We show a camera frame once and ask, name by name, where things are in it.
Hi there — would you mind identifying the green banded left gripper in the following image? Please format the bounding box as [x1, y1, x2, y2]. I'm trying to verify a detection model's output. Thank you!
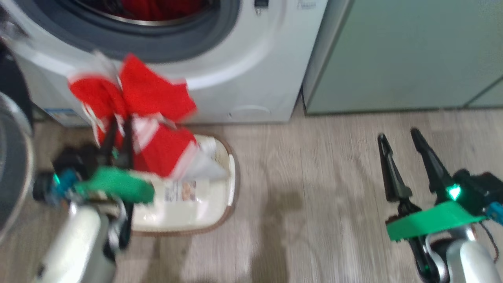
[75, 116, 156, 252]

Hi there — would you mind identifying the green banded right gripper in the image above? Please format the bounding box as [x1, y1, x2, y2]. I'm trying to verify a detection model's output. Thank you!
[377, 128, 486, 283]

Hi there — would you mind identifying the washing machine glass door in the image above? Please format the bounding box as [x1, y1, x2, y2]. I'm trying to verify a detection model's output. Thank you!
[0, 43, 36, 244]

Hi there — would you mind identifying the grey rubber door gasket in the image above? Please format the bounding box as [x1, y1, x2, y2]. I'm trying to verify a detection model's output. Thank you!
[16, 0, 241, 63]

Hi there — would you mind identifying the white front-load washing machine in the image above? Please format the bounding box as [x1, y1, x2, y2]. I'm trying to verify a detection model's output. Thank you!
[0, 0, 329, 126]

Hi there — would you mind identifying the blue white energy label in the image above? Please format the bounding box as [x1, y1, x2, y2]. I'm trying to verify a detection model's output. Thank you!
[44, 108, 85, 126]

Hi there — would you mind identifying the basket product sticker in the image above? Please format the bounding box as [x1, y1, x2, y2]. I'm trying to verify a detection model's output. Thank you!
[164, 180, 197, 202]

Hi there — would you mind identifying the cream perforated laundry basket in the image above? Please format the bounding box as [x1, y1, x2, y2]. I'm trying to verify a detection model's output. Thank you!
[130, 134, 237, 236]

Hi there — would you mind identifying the pale green cabinet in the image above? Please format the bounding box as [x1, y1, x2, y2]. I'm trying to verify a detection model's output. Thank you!
[303, 0, 503, 115]

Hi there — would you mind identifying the round filter cover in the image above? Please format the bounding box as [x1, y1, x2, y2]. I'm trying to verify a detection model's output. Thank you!
[228, 105, 272, 120]

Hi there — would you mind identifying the blue left camera connector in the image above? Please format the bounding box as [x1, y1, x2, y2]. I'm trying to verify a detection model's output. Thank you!
[49, 169, 79, 205]

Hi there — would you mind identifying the blue camera connector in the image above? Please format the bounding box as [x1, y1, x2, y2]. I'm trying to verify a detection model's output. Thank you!
[485, 202, 503, 226]
[49, 169, 79, 205]

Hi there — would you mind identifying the blue right camera connector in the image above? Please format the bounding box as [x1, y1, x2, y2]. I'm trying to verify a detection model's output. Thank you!
[485, 202, 503, 226]

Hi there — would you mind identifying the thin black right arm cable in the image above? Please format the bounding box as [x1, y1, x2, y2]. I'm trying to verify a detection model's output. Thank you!
[477, 220, 499, 264]

